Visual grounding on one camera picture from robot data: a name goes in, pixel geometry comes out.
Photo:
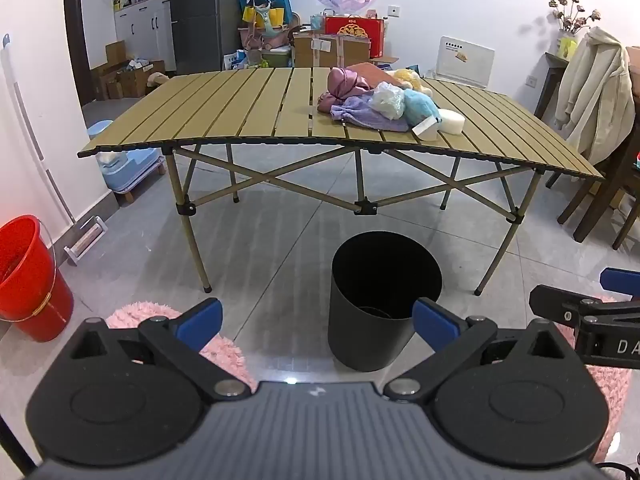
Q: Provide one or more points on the dark wooden side table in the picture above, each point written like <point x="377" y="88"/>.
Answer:
<point x="550" y="67"/>

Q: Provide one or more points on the white panel heater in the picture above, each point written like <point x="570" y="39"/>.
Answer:
<point x="467" y="62"/>

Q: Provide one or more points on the cyan plush toy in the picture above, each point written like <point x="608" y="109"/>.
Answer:
<point x="420" y="105"/>

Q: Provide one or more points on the white cabinet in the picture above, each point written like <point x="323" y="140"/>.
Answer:
<point x="145" y="30"/>

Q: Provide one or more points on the red plastic bucket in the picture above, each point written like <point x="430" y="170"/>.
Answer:
<point x="25" y="280"/>

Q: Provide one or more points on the light blue plastic stool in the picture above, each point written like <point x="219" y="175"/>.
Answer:
<point x="100" y="129"/>

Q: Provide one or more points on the small blue bag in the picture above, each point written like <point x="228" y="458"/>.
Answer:
<point x="412" y="68"/>

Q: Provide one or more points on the pink fluffy rug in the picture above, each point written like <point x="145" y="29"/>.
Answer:
<point x="225" y="355"/>

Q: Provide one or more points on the yellow paper bag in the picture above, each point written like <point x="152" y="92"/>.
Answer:
<point x="250" y="16"/>

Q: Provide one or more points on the tan slatted folding table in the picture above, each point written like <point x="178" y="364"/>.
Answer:
<point x="250" y="105"/>

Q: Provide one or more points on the red gift box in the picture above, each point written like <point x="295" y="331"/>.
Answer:
<point x="350" y="35"/>

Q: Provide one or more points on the teal plastic frame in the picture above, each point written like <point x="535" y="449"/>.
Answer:
<point x="270" y="22"/>

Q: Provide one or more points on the lavender knit pouch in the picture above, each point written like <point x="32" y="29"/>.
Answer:
<point x="365" y="117"/>

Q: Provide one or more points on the beige jacket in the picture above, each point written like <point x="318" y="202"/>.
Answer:
<point x="595" y="95"/>

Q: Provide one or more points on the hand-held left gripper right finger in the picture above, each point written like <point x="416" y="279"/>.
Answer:
<point x="435" y="325"/>

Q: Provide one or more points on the open cardboard box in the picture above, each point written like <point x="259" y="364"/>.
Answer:
<point x="132" y="82"/>

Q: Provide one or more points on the mauve satin cloth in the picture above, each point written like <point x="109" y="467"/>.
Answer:
<point x="345" y="85"/>

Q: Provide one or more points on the small white box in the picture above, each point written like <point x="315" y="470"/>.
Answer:
<point x="426" y="129"/>

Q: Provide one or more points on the dark wooden chair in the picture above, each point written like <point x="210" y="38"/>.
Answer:
<point x="607" y="200"/>

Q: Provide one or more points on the beige plush toy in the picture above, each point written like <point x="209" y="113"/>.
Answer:
<point x="157" y="80"/>

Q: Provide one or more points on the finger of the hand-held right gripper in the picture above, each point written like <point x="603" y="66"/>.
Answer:
<point x="555" y="302"/>
<point x="622" y="281"/>

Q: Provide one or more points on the light blue litter box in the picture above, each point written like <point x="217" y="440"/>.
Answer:
<point x="130" y="167"/>

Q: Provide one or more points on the grey refrigerator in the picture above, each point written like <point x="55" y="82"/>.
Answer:
<point x="210" y="15"/>

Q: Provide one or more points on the white round foam block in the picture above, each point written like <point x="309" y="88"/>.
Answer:
<point x="452" y="122"/>

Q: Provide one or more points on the dried flowers in vase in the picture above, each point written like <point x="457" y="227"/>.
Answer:
<point x="570" y="45"/>

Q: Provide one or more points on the green cooler box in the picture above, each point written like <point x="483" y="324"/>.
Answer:
<point x="277" y="56"/>

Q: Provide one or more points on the yellow plush toy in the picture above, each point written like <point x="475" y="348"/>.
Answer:
<point x="407" y="79"/>

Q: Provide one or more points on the taped cardboard box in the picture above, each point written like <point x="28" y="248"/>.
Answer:
<point x="305" y="52"/>

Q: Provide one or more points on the black round bin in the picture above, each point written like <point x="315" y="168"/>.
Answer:
<point x="385" y="280"/>

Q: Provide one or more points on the red and yellow sponge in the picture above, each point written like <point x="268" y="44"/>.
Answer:
<point x="370" y="72"/>

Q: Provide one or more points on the blue and white bag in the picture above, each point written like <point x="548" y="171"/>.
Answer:
<point x="234" y="60"/>

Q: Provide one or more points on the small cardboard box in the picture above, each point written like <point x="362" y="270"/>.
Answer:
<point x="115" y="51"/>

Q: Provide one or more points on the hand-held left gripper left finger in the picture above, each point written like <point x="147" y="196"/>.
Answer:
<point x="200" y="325"/>

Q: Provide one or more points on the white mop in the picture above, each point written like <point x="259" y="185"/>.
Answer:
<point x="87" y="237"/>

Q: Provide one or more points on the clear plastic bag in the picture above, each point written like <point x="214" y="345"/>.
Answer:
<point x="387" y="100"/>

